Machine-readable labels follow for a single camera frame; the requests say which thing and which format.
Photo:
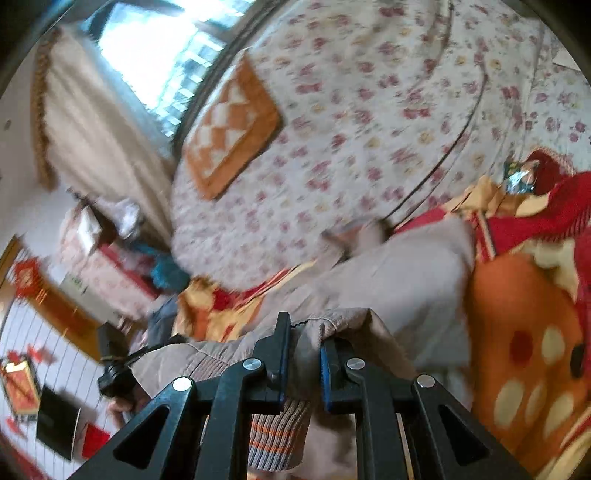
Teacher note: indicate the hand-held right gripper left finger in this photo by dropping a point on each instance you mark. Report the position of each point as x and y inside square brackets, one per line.
[281, 355]

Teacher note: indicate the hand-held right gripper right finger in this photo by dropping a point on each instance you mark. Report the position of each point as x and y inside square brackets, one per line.
[328, 369]

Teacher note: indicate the beige jacket with striped cuffs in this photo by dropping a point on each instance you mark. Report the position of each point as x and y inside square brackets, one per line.
[392, 286]

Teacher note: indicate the black flat panel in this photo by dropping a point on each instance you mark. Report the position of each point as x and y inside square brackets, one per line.
[56, 424]

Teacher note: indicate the floral storage box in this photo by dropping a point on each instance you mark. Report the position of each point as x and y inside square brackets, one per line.
[101, 272]

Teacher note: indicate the blue cloth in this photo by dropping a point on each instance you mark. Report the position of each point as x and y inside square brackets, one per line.
[168, 272]

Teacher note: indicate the red knot decoration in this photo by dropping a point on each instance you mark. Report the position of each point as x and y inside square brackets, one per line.
[27, 279]

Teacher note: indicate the red orange printed blanket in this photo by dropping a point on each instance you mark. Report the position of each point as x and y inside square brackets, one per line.
[517, 300]

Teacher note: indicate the floral bedsheet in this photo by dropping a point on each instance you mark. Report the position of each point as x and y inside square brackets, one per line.
[346, 138]

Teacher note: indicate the cream curtain with fringe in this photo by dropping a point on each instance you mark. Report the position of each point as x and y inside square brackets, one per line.
[92, 138]

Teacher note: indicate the orange checkered cushion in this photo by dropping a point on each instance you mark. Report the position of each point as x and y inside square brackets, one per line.
[231, 124]

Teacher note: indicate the shiny snack packet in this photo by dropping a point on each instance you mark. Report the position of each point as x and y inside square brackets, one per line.
[521, 177]

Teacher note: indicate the window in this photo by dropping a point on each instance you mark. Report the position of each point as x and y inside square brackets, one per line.
[138, 46]

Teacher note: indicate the wooden door frame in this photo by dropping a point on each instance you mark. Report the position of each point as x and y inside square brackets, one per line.
[69, 314]

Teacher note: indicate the red gold wall poster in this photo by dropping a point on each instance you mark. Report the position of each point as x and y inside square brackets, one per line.
[18, 385]

